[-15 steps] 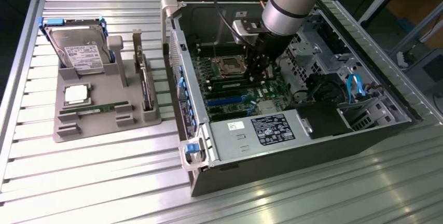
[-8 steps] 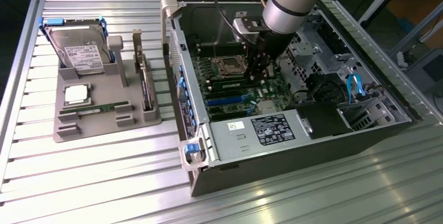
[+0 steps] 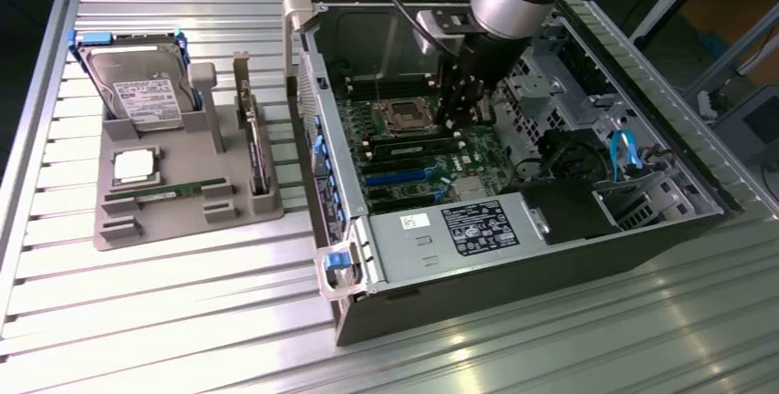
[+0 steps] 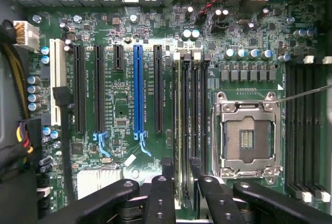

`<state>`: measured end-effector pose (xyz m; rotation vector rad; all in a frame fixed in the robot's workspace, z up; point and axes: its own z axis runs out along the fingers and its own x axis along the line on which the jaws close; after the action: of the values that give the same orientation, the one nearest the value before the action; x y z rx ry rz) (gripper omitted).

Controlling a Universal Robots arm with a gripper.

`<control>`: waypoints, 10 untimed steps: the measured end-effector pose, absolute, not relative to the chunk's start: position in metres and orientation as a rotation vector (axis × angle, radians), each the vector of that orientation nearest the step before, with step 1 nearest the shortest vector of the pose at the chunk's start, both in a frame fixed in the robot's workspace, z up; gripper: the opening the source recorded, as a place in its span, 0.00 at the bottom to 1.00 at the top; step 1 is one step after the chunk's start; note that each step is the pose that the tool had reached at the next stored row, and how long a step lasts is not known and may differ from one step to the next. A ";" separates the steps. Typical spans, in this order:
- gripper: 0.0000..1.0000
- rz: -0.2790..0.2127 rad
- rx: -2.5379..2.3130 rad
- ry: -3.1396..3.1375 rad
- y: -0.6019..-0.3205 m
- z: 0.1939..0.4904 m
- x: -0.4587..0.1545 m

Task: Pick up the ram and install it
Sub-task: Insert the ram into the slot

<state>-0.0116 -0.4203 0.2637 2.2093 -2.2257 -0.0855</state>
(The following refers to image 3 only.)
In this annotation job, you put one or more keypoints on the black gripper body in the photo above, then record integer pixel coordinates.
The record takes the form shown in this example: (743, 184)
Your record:
(489, 54)

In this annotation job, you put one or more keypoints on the installed black RAM stick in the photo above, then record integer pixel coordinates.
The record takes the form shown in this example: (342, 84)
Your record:
(420, 148)

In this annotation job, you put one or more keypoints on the green RAM stick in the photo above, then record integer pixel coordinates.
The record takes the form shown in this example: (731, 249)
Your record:
(164, 189)

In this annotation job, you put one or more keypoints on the CPU socket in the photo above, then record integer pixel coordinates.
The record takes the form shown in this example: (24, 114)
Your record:
(406, 116)

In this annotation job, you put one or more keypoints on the metal disk bay cage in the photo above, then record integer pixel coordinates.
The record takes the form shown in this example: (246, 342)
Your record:
(547, 93)

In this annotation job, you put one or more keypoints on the green motherboard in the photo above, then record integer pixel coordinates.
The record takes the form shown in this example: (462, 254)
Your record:
(420, 170)

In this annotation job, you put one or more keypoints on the blue expansion slot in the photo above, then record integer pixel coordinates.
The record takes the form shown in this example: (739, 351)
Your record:
(404, 176)

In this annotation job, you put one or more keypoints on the silver chipset heatsink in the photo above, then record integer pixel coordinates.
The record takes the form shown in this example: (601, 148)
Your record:
(470, 188)

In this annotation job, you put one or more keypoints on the black case fan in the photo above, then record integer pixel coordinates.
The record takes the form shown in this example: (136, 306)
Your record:
(563, 157)

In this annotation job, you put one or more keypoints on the grey power supply unit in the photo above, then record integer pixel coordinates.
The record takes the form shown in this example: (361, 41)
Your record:
(449, 239)

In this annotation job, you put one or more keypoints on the graphics card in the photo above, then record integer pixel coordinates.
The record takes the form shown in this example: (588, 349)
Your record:
(252, 129)

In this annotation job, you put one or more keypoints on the blue case latch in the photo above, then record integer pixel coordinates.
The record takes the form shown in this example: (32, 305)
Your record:
(337, 262)

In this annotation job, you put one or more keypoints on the open black PC case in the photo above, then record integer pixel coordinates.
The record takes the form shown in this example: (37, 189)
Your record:
(486, 284)

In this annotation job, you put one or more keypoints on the grey parts rack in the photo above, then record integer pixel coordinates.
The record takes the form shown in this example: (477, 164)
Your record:
(182, 220)

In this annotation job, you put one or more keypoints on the hard disk in blue carrier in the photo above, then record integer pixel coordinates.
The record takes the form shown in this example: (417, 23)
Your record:
(136, 79)

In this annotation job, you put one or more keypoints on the silver CPU chip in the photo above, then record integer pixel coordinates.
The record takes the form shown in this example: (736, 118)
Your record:
(136, 165)

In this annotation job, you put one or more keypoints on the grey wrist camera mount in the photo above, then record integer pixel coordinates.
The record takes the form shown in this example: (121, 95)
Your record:
(442, 27)

